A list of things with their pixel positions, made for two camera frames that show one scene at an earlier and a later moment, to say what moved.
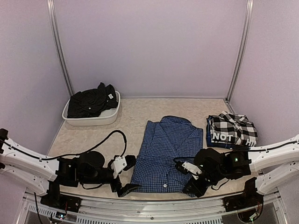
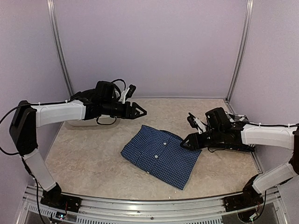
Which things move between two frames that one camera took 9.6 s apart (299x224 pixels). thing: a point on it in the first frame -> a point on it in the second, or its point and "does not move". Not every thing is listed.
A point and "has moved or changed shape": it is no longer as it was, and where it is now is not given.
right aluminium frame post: (244, 43) does not move
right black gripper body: (200, 190) -> (207, 142)
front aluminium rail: (207, 210) does not move
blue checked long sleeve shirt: (162, 141) has moved or changed shape
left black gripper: (116, 187) -> (132, 110)
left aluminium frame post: (51, 5) does not move
